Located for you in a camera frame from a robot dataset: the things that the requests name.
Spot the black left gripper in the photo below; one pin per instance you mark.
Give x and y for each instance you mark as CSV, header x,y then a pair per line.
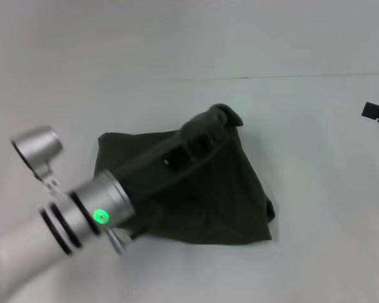
x,y
151,170

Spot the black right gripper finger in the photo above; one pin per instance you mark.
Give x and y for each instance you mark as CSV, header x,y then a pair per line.
x,y
377,113

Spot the dark green t-shirt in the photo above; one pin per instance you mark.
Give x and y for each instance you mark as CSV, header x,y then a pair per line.
x,y
214,195

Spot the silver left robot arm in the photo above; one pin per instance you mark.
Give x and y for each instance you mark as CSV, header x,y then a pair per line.
x,y
66,227

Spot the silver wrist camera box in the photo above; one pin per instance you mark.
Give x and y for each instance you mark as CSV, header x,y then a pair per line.
x,y
39,148

